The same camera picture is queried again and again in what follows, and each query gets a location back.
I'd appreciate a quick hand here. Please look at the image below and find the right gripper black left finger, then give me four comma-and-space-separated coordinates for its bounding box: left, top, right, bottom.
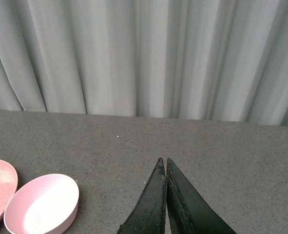
117, 158, 167, 234

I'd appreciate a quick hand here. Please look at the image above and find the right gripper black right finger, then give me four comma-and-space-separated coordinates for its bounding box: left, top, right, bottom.
167, 158, 235, 234

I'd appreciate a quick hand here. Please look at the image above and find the light pink bowl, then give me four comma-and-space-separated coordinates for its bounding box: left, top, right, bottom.
3, 174, 79, 234

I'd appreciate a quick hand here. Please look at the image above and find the white pleated curtain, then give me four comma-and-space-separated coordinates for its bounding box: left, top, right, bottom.
0, 0, 288, 126

